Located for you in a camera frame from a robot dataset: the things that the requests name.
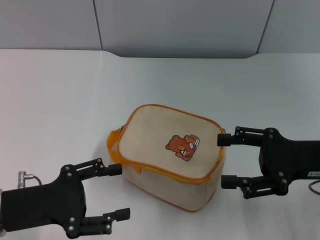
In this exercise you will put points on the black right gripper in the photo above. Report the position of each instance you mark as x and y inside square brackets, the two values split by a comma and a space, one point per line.
[292, 160]

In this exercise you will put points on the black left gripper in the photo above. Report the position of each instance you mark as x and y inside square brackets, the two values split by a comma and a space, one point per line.
[45, 205]

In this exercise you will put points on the beige orange-trimmed bear food bag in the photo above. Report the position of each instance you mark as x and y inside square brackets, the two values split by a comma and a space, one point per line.
[160, 130]

